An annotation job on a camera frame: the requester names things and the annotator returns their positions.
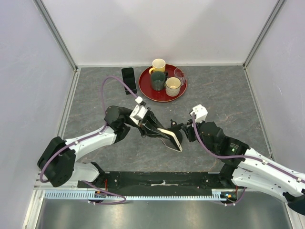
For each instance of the cream faceted cup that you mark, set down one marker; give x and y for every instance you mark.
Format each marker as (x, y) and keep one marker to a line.
(172, 86)

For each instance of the left aluminium frame post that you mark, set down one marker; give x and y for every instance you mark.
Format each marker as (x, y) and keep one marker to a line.
(55, 32)

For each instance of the aluminium frame post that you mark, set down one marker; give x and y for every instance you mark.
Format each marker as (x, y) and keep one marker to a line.
(55, 32)
(262, 34)

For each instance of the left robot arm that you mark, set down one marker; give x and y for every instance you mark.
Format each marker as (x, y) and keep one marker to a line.
(59, 161)

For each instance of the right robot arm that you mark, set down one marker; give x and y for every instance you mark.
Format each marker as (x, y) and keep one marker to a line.
(245, 167)

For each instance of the white case smartphone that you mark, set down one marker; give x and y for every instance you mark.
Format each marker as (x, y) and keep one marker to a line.
(129, 78)

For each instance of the dark green mug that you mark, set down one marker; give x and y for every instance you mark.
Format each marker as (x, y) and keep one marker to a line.
(158, 80)

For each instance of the pink case smartphone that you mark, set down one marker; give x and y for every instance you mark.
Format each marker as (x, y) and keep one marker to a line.
(174, 140)

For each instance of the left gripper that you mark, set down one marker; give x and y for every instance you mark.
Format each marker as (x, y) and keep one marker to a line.
(147, 123)

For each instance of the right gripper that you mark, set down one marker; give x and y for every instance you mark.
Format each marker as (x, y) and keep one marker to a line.
(188, 129)

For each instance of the red round tray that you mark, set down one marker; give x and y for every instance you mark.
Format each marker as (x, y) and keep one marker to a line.
(157, 96)

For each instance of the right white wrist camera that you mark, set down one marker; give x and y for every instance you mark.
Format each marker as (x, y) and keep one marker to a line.
(200, 113)

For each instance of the black round suction base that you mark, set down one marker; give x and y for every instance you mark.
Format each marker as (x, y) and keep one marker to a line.
(176, 128)

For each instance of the grey slotted cable duct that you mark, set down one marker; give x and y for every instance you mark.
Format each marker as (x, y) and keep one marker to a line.
(92, 195)

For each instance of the clear drinking glass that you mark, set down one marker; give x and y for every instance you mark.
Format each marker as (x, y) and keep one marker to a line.
(178, 73)

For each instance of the yellow mug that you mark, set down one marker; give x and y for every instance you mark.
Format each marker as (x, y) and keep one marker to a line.
(158, 65)

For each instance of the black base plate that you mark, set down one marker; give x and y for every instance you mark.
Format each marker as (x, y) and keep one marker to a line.
(163, 184)

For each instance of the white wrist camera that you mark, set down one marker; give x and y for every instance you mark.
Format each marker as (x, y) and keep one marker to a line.
(139, 111)
(200, 113)

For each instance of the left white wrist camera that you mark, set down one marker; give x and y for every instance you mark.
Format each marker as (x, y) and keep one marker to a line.
(139, 111)

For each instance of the right aluminium frame post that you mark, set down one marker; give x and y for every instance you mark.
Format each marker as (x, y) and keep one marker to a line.
(262, 34)

